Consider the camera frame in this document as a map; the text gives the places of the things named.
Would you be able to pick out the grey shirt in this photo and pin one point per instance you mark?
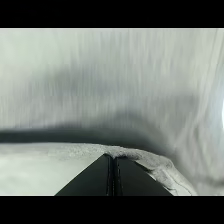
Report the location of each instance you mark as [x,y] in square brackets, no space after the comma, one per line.
[110,83]

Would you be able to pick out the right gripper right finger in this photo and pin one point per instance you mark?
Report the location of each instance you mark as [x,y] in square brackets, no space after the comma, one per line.
[136,181]

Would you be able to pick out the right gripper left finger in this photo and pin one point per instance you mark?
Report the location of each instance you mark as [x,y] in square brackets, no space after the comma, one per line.
[91,180]

